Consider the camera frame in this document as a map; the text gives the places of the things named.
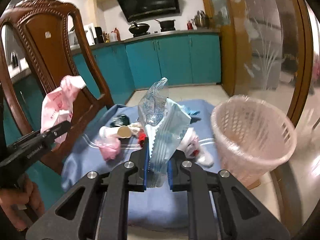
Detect pink printed plastic bag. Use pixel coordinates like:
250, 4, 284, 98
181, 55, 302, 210
41, 75, 86, 132

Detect white plastic bag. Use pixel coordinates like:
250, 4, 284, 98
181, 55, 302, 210
177, 127, 214, 167

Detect light blue snack wrapper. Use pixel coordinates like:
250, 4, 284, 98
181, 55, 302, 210
138, 77, 191, 188

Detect teal kitchen cabinets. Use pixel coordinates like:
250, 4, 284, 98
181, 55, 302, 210
0, 32, 222, 210

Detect person's left hand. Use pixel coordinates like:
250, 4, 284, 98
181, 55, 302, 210
1, 175, 45, 231

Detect pink crumpled plastic bag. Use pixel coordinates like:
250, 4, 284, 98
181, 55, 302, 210
95, 137, 121, 161

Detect blue striped cloth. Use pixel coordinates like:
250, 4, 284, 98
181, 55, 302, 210
61, 99, 220, 231

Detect white paper cup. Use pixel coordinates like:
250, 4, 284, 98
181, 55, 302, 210
99, 126, 132, 139

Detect pink plastic waste basket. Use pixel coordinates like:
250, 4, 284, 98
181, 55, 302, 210
211, 95, 297, 187

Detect red foil snack bag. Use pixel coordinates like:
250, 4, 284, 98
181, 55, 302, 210
138, 129, 148, 148

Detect dark green crumpled wrapper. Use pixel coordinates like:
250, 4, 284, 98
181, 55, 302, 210
108, 114, 131, 127

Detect blue crumpled glove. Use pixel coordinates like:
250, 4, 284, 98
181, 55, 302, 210
181, 105, 200, 116

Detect brown wooden chair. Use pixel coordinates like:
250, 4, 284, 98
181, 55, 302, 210
1, 0, 114, 174

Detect frosted glass door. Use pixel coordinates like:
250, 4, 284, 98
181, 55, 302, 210
240, 0, 299, 113

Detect black wok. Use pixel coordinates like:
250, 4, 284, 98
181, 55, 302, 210
129, 21, 150, 37

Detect black cooking pot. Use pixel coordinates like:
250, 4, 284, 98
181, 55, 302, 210
155, 19, 176, 32

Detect steel kettle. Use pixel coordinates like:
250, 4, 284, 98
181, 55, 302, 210
193, 10, 210, 28

